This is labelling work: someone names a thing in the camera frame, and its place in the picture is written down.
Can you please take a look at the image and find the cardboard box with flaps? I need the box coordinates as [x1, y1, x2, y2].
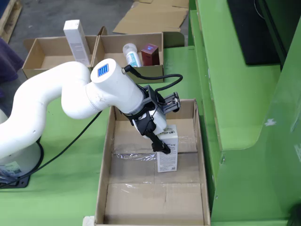
[90, 26, 185, 85]

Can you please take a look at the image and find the tall white carton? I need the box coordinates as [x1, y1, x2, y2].
[63, 19, 91, 66]

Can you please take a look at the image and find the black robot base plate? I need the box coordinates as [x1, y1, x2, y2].
[0, 136, 45, 189]

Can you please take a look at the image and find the cow print hand cream box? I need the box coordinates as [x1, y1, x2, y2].
[156, 124, 179, 173]

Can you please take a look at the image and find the purple garment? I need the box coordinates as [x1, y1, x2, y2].
[0, 37, 25, 99]

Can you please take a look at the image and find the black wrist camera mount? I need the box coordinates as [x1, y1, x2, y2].
[137, 84, 181, 116]

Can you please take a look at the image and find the flat cardboard sheet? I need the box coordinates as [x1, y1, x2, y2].
[112, 0, 190, 35]

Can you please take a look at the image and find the large shallow cardboard tray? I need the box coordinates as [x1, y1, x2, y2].
[94, 98, 211, 226]

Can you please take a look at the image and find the white paper label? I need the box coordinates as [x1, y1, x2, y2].
[82, 216, 96, 226]

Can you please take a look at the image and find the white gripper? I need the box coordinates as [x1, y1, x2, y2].
[119, 105, 171, 155]

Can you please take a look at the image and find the white bottle teal label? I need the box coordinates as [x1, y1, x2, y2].
[122, 43, 143, 68]

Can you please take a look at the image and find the open cardboard box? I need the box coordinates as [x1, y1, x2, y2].
[22, 35, 98, 80]

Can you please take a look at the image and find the wooden pallet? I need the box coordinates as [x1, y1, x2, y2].
[0, 0, 23, 44]

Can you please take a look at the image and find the short black cable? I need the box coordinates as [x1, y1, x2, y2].
[121, 65, 183, 92]

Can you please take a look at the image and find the long black cable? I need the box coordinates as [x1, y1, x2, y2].
[0, 110, 103, 186]

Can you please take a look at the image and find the dark red small box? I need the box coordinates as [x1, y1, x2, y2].
[141, 43, 160, 66]

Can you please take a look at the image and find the green metal conveyor frame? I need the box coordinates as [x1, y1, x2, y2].
[188, 0, 301, 226]

